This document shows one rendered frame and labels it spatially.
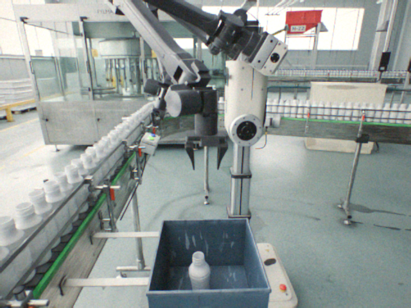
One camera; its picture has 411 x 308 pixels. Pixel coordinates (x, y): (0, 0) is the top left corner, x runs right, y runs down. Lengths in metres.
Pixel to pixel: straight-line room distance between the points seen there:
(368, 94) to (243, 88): 3.98
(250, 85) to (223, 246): 0.68
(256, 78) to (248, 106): 0.12
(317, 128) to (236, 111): 1.52
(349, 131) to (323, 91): 2.27
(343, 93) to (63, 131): 4.84
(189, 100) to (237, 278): 0.71
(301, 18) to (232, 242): 7.00
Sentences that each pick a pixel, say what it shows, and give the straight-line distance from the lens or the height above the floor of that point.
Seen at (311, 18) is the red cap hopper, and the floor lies 2.61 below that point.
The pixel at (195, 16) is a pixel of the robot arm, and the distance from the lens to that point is 0.95.
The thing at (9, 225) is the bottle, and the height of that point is 1.15.
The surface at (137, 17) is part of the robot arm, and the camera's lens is 0.77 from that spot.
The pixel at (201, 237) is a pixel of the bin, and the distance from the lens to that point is 0.98.
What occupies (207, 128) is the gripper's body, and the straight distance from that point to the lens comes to 0.60.
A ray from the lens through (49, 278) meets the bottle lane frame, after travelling 0.77.
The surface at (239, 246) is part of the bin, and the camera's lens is 1.02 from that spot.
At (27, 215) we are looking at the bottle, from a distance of 0.73.
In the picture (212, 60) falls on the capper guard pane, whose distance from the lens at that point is 6.22.
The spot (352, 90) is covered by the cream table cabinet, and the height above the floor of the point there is 1.08.
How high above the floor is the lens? 1.48
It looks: 20 degrees down
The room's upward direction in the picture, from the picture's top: straight up
